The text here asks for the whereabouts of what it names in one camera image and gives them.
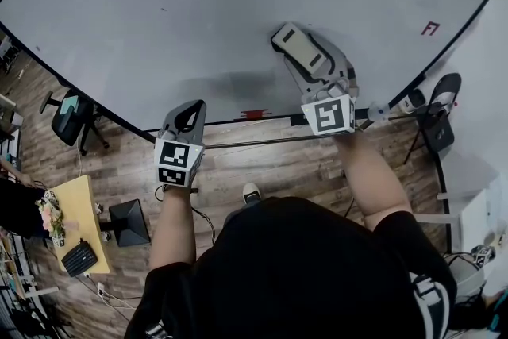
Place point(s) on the person's right forearm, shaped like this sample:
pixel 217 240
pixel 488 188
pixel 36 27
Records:
pixel 373 178

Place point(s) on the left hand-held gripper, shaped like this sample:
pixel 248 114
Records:
pixel 176 162

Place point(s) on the person's white shoe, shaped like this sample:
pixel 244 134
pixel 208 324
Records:
pixel 251 192

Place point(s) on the person's black shirt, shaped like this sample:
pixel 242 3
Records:
pixel 297 274

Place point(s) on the black office chair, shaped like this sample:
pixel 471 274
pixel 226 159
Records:
pixel 67 119

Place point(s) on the white table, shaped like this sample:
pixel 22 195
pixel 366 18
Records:
pixel 484 210

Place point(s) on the pink flower bouquet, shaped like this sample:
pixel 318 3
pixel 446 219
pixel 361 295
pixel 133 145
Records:
pixel 51 218

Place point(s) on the person's right hand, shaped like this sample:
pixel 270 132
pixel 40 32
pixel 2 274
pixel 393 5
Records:
pixel 327 91

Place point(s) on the person's left forearm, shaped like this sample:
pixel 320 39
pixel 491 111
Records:
pixel 174 230

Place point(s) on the cream whiteboard eraser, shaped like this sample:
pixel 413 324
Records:
pixel 301 47

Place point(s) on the white whiteboard with black frame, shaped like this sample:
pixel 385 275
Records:
pixel 158 51

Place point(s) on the black monitor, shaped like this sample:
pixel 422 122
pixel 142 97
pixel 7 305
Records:
pixel 129 222

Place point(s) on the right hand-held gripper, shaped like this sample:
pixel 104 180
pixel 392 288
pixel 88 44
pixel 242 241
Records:
pixel 329 117

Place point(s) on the small white box device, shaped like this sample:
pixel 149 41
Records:
pixel 410 103

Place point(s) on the black folding chair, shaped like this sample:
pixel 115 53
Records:
pixel 448 85

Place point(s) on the person's left hand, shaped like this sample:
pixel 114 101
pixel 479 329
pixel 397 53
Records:
pixel 172 135

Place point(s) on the small yellow table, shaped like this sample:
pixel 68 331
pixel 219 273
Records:
pixel 83 194

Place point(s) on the black keyboard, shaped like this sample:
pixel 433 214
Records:
pixel 79 258

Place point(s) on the person's jeans leg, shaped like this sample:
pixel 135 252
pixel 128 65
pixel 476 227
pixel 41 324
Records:
pixel 236 215

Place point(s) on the red marker holder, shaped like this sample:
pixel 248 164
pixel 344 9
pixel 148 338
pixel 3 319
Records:
pixel 256 114

